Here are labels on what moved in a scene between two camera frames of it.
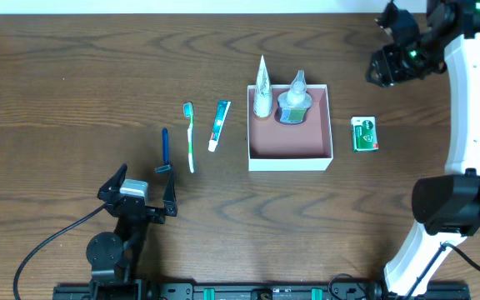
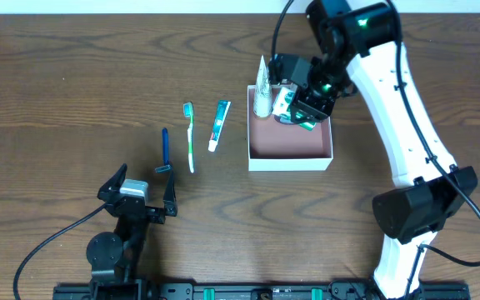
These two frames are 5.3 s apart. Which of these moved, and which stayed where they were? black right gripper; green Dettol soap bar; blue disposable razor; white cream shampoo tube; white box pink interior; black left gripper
Moved: green Dettol soap bar; black right gripper
Stayed: white cream shampoo tube; white box pink interior; black left gripper; blue disposable razor
